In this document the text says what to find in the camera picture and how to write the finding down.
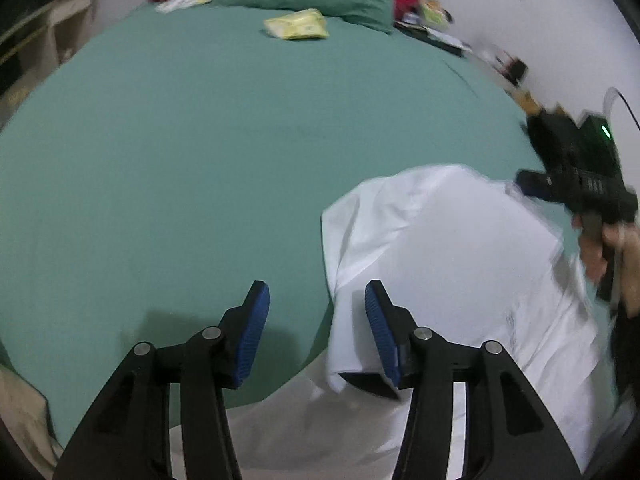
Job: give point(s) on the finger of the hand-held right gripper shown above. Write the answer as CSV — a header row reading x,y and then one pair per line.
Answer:
x,y
534,185

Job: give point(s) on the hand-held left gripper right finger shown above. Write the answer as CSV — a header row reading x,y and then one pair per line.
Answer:
x,y
380,330

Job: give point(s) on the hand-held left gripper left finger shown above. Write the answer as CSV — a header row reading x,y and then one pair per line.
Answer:
x,y
255,330

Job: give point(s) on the white garment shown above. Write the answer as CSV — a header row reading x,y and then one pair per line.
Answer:
x,y
450,260

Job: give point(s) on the black clothes pile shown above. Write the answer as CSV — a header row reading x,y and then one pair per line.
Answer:
x,y
627,355

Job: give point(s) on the beige clothes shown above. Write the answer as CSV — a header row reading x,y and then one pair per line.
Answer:
x,y
25,425

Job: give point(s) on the person's right hand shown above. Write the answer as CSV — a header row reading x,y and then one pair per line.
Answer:
x,y
592,255

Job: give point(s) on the white nightstand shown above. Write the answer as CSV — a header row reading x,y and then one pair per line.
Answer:
x,y
505,65

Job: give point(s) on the bed with green sheet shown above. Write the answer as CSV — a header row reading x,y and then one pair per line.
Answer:
x,y
175,160

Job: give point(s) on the green yellow snack bag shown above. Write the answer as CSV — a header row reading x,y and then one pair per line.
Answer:
x,y
434,10

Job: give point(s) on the yellow packet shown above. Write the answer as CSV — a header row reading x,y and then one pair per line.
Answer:
x,y
297,25

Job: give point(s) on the white paper packet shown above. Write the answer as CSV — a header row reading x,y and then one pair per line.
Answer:
x,y
182,0

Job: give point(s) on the white desk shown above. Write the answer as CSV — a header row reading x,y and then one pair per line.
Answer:
x,y
45,35

